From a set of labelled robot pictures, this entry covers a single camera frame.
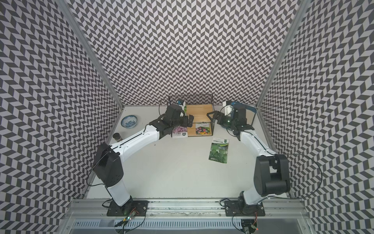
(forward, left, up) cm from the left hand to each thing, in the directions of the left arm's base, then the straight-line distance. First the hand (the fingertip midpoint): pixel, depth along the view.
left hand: (186, 117), depth 85 cm
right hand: (-1, -15, 0) cm, 15 cm away
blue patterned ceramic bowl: (+10, +43, -17) cm, 48 cm away
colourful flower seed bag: (+5, -11, -19) cm, 22 cm away
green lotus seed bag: (-10, -21, -20) cm, 31 cm away
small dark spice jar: (-6, +44, -12) cm, 46 cm away
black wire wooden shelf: (+13, -8, -10) cm, 18 cm away
